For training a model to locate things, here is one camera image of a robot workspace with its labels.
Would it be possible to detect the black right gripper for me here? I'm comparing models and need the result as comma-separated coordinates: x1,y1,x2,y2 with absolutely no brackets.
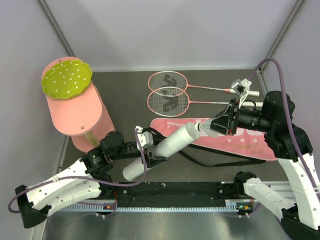
203,97,274,135

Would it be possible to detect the white feather shuttlecock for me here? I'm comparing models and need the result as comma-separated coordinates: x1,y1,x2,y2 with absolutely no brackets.
195,117,223,138

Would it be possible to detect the white shuttlecock tube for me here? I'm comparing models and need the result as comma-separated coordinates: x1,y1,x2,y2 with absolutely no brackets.
122,122,200,181

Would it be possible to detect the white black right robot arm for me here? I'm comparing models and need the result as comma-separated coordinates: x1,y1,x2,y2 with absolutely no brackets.
208,91,320,240

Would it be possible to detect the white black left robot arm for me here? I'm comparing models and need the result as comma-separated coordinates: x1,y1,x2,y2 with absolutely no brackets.
14,126,168,229

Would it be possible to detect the pink sport racket bag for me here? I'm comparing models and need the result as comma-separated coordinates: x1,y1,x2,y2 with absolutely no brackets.
150,118,277,162

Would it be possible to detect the pink racket near bag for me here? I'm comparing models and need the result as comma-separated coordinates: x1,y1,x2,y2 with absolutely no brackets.
147,88,265,118

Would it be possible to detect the pink racket far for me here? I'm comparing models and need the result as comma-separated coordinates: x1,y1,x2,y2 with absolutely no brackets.
147,71,260,97

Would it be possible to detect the green dotted scalloped plate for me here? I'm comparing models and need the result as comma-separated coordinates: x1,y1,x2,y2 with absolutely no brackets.
41,59,93,100

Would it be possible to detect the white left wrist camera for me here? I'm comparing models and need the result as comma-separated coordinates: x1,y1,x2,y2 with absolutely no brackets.
134,126,154,153

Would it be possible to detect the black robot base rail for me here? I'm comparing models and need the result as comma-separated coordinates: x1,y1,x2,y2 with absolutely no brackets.
90,181,251,208

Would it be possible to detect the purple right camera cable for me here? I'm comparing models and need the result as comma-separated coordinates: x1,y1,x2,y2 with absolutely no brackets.
249,57,320,201

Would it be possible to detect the white slotted cable duct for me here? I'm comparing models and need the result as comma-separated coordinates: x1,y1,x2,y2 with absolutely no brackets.
51,201,253,213

